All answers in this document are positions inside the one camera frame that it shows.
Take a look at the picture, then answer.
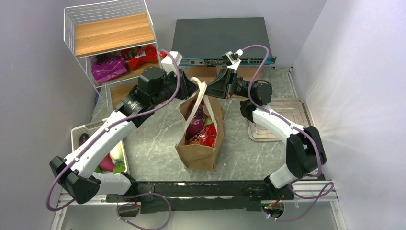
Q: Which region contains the green cabbage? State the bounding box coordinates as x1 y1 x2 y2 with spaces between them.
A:
203 116 213 126

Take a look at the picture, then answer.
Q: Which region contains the white daikon vegetable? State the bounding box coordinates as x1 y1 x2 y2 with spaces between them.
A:
109 143 124 161

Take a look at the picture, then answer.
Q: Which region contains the wooden board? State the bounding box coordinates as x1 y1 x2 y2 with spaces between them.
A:
185 66 257 82

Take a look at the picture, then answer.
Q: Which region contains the purple snack bag shelf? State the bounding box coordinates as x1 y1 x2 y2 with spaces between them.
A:
91 54 128 84
185 101 205 140

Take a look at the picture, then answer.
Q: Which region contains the dark network switch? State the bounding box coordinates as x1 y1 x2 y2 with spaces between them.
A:
171 17 270 66

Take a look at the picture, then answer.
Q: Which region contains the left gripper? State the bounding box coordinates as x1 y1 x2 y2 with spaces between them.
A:
151 68 199 106

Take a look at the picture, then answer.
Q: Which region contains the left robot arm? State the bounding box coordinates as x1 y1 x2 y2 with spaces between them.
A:
50 67 198 204

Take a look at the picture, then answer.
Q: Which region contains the metal tray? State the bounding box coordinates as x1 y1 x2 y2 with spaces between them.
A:
247 98 314 142

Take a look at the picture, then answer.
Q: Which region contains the pink sweet potato toy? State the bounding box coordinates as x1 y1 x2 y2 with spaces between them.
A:
98 155 114 172

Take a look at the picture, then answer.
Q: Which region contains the green lettuce toy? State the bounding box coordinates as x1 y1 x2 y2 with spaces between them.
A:
113 161 126 174

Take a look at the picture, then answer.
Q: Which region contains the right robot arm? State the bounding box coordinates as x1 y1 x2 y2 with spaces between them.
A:
205 68 327 199

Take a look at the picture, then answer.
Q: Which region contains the brown burlap grocery bag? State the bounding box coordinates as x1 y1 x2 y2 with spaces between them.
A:
175 77 224 171

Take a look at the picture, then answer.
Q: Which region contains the white perforated basket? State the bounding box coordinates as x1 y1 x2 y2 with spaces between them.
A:
68 120 136 177

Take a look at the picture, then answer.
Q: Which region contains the white wire shelf rack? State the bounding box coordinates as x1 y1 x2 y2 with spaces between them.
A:
63 0 158 108

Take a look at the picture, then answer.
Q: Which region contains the red snack bag upper shelf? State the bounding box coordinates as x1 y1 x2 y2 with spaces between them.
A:
120 44 158 70

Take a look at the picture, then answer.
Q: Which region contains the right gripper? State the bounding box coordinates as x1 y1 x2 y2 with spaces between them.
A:
199 68 253 100

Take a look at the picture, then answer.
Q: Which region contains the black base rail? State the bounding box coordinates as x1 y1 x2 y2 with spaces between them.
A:
106 180 294 214

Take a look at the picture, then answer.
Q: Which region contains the red candy bag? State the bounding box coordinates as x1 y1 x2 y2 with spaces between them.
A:
187 123 217 147

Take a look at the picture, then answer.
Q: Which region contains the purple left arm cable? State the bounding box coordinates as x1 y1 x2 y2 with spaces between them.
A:
45 49 181 212

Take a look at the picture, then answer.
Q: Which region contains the purple eggplant toy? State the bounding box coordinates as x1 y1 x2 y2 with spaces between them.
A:
79 133 90 146

